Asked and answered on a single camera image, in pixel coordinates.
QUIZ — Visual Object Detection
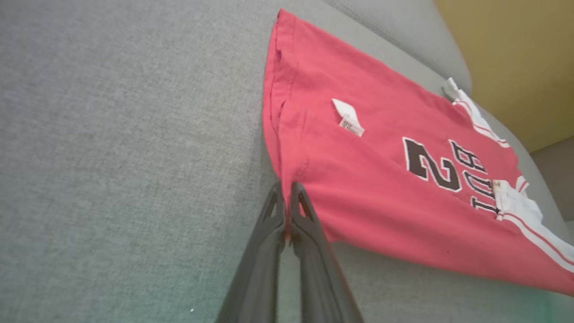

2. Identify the wide yellow sofa backrest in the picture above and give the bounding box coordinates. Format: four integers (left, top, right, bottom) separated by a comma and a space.
434, 0, 574, 153

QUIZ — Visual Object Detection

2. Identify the wide grey fabric sofa ottoman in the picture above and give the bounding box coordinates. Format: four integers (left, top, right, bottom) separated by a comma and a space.
0, 0, 574, 323

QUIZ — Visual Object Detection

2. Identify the red Bulls basketball jersey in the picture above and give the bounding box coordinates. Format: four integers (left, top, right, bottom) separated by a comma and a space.
262, 8, 574, 297

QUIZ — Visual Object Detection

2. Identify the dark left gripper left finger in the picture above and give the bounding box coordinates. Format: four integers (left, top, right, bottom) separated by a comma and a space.
215, 182, 287, 323

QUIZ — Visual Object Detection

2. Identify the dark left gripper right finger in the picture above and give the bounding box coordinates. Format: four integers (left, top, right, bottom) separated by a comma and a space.
289, 182, 364, 323

